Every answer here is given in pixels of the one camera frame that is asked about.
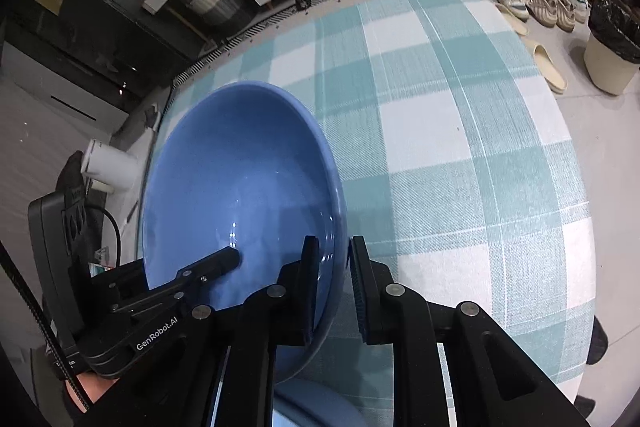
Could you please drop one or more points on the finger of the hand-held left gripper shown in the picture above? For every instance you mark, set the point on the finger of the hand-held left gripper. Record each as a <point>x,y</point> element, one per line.
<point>220,261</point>

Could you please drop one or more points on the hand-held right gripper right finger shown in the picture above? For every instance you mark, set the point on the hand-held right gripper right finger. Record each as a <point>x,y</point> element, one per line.
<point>358,297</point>

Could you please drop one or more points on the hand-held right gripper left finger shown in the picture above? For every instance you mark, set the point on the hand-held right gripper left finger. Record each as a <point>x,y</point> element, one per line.
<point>311,292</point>

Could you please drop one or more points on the dark blue bowl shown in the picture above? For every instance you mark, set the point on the dark blue bowl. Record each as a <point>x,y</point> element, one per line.
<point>235,187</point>

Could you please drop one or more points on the person's left forearm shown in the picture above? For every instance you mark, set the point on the person's left forearm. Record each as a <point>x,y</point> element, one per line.
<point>97,389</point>

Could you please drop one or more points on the white electric kettle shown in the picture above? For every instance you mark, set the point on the white electric kettle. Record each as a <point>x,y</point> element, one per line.
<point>112,167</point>

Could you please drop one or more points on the teal checked tablecloth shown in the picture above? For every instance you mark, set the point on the teal checked tablecloth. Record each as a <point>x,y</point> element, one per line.
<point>450,157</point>

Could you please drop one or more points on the tall black cabinet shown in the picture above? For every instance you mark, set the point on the tall black cabinet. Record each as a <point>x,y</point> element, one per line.
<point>60,57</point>

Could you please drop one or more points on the woven laundry basket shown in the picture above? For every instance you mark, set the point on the woven laundry basket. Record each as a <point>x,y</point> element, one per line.
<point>215,2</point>

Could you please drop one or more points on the beige slipper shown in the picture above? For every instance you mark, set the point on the beige slipper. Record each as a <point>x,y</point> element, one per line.
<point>512,21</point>
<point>550,69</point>

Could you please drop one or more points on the cream trash bin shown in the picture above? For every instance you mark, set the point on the cream trash bin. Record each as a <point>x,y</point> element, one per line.
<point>607,67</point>

